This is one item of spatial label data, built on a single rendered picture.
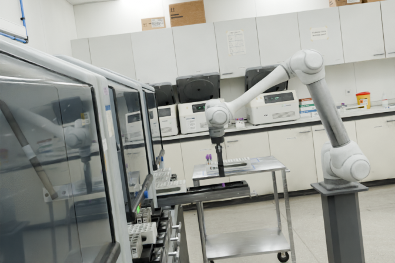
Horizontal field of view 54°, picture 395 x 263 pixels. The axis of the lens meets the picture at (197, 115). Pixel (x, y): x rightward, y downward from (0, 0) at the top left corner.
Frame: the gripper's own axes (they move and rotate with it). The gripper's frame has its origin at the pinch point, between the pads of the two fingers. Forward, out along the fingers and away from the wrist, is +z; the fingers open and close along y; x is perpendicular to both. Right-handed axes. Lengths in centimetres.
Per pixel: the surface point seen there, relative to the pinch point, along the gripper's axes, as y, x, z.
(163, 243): 78, -29, 9
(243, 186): 8.5, 10.7, 8.8
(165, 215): 46, -30, 8
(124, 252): 106, -38, -1
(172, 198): 9.6, -29.1, 10.0
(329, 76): -289, 173, -48
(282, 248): -27, 35, 61
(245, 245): -39, 12, 61
